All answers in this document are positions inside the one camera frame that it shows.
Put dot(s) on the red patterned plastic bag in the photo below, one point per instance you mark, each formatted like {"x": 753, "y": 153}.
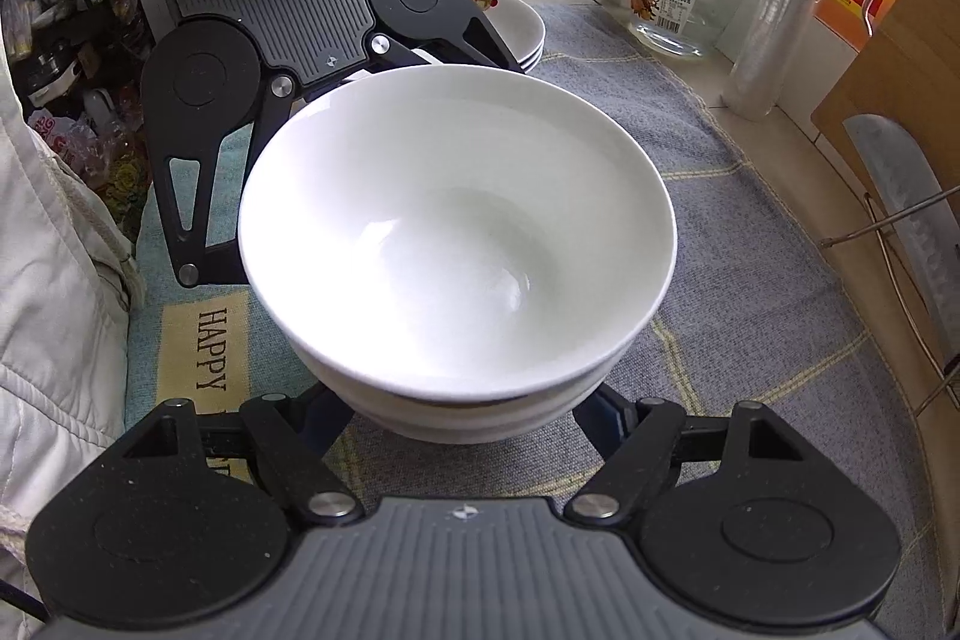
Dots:
{"x": 67, "y": 138}

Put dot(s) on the grey checked cloth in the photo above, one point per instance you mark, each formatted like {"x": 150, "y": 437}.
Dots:
{"x": 750, "y": 310}

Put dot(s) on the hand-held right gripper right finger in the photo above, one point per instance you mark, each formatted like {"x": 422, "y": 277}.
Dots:
{"x": 600, "y": 419}

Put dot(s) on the wooden cutting board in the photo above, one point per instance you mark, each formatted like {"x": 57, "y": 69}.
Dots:
{"x": 900, "y": 78}

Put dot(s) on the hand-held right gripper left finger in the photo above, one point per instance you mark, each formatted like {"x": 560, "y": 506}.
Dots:
{"x": 330, "y": 422}

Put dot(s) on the person's white jacket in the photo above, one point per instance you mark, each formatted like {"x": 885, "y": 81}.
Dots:
{"x": 60, "y": 310}

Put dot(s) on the white bowl with pink flowers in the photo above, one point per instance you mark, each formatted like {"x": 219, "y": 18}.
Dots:
{"x": 450, "y": 235}
{"x": 525, "y": 408}

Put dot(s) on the teal printed mat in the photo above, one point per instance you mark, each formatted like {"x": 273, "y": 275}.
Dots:
{"x": 210, "y": 347}

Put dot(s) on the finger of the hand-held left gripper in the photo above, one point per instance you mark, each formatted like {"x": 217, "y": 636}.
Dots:
{"x": 506, "y": 59}
{"x": 214, "y": 261}

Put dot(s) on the plain white bowl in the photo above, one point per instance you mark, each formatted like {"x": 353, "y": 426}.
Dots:
{"x": 465, "y": 431}

